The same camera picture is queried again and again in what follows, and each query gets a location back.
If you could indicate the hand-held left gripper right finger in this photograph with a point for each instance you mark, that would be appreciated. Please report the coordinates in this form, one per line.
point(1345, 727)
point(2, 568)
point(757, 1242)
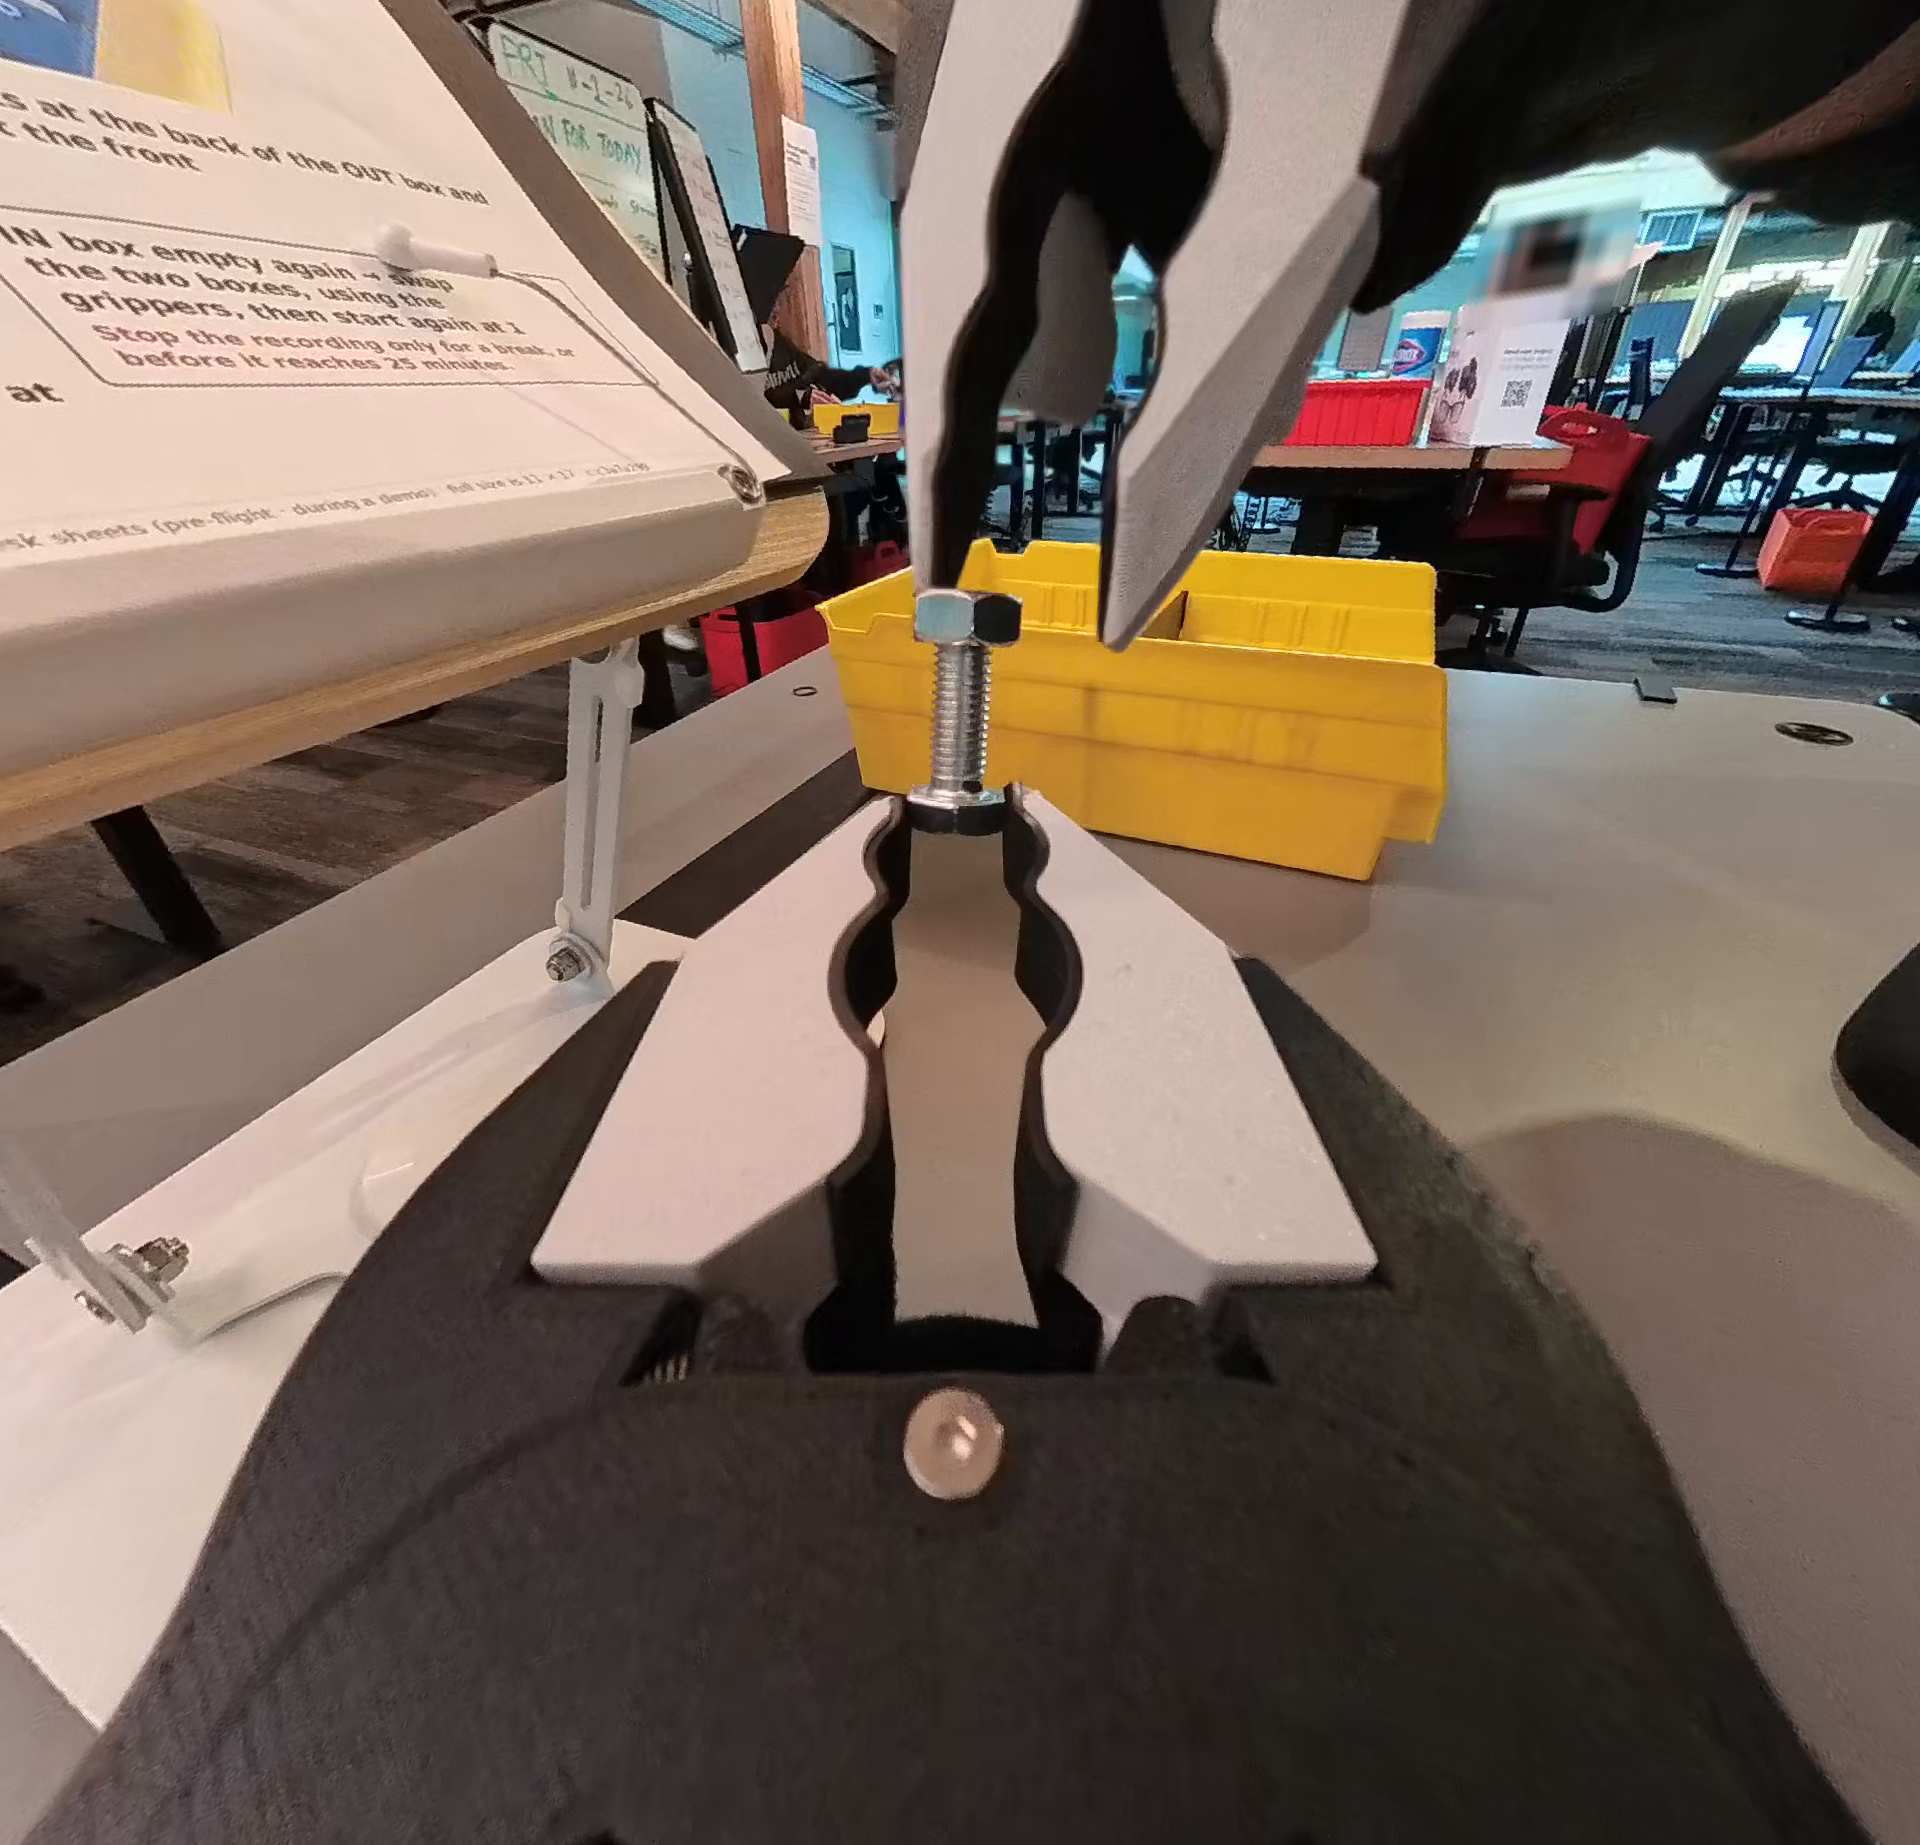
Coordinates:
point(1186, 1125)

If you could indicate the steel hex bolt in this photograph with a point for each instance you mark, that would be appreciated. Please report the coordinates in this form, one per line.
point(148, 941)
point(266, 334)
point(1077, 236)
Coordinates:
point(963, 705)

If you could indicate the red plastic bin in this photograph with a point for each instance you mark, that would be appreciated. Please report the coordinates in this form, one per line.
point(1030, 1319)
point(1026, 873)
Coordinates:
point(1357, 411)

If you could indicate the wooden stand board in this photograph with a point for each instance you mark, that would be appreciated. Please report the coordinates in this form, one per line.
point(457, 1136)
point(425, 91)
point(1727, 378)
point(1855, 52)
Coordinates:
point(450, 675)

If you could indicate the whiteboard with green writing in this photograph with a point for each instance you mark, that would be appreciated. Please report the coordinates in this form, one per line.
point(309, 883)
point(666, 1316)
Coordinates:
point(577, 135)

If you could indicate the red office chair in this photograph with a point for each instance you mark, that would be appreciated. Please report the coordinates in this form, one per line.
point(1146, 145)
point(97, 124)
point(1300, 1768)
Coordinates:
point(1561, 495)

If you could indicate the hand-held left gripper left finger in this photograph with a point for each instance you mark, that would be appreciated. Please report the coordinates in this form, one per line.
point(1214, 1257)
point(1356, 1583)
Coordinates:
point(720, 1125)

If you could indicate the orange plastic bin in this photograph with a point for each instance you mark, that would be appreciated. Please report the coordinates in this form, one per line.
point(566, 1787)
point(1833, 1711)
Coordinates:
point(1816, 551)

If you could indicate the red jerry can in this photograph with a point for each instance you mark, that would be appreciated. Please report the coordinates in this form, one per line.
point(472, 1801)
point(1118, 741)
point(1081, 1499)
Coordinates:
point(885, 561)

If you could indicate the small yellow bin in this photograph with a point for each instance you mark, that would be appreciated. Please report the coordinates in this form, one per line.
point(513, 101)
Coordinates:
point(863, 416)

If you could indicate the yellow plastic bin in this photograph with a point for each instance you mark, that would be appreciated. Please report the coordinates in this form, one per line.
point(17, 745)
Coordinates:
point(1201, 766)

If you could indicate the steel hex nut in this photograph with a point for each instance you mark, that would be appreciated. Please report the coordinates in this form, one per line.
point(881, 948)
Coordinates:
point(952, 815)

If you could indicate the white printed sign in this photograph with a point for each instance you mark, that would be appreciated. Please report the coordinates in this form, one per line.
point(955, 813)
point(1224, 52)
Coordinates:
point(1501, 375)

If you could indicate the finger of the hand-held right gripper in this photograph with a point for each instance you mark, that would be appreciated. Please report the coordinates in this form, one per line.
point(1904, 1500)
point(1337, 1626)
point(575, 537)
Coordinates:
point(975, 150)
point(1291, 150)

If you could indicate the white sheet holder panel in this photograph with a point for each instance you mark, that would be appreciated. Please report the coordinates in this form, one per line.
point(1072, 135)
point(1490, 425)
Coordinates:
point(301, 645)

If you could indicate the black flat panel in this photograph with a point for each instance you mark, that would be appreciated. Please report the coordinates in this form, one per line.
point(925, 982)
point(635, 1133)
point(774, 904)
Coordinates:
point(768, 261)

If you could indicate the black display stand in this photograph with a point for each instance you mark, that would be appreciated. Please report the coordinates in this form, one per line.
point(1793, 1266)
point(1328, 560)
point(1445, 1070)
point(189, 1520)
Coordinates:
point(705, 226)

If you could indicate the black textured rubber mat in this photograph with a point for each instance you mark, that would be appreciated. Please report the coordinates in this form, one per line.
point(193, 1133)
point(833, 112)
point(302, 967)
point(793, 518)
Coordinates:
point(1886, 1051)

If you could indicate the white paper notice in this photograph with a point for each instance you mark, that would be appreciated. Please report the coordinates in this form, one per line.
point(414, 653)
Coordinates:
point(804, 172)

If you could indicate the red fabric box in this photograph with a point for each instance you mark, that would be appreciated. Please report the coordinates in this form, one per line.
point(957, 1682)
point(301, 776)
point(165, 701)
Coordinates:
point(757, 651)

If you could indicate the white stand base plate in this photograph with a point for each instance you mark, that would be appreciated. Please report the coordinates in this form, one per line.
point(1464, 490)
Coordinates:
point(151, 1426)

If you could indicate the wooden column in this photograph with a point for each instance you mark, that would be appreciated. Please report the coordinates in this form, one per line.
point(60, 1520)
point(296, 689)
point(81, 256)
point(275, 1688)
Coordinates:
point(773, 75)

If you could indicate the round metal table grommet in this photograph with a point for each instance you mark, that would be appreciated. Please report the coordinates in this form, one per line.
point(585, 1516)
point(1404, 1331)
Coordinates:
point(1811, 731)

